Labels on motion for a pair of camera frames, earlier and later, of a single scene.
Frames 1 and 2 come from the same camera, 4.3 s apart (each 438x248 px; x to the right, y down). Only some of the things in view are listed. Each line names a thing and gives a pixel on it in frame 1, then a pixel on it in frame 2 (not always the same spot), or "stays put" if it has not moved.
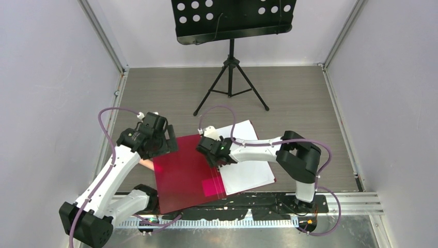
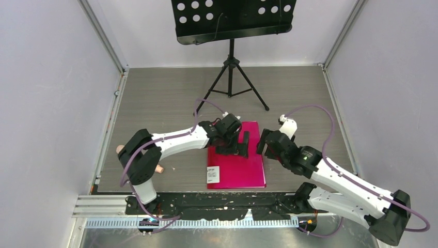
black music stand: x=197 y=21 stays put
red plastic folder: x=186 y=177 to x=238 y=171
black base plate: x=272 y=205 stays put
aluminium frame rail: x=208 y=223 stays put
